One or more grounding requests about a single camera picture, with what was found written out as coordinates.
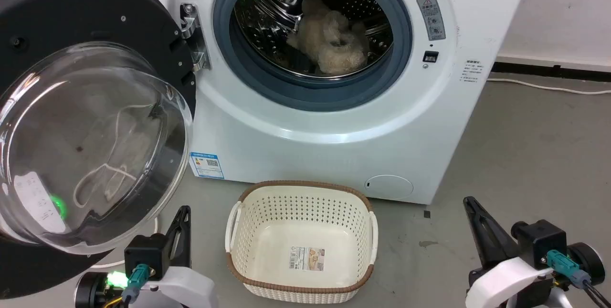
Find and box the metal door hinge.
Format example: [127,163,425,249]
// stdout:
[179,3,212,72]

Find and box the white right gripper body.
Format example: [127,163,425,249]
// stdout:
[465,256,555,308]

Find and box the cream laundry basket brown rim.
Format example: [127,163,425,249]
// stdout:
[225,181,379,305]

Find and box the beige plush toy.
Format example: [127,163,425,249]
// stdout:
[286,0,371,75]

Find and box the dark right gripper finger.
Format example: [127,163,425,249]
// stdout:
[463,197,507,270]
[467,196,522,262]

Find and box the teal left cable connector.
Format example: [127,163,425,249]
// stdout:
[121,264,151,304]

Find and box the white front-load washing machine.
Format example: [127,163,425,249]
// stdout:
[114,0,536,205]

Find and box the teal cable connector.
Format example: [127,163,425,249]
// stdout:
[121,264,151,304]
[546,249,593,290]

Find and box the printed text sticker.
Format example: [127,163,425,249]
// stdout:
[460,59,485,85]

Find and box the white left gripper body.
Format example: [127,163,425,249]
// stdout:
[141,264,219,308]

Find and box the paper label sticker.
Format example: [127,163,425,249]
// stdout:
[288,245,326,272]

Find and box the grey warning sticker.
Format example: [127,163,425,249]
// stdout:
[417,0,447,42]

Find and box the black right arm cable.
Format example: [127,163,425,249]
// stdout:
[581,282,611,308]

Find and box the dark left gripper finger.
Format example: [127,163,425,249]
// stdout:
[164,212,183,257]
[172,205,192,270]

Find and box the blue energy label sticker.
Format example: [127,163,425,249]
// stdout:
[190,152,225,180]

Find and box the teal right cable connector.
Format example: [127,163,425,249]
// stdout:
[546,249,593,290]

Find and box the round filter access cover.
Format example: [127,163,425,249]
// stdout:
[364,174,414,201]

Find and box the black baseboard strip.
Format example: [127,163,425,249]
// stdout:
[491,61,611,83]

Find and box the black round glass washer door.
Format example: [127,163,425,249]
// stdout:
[0,0,198,299]

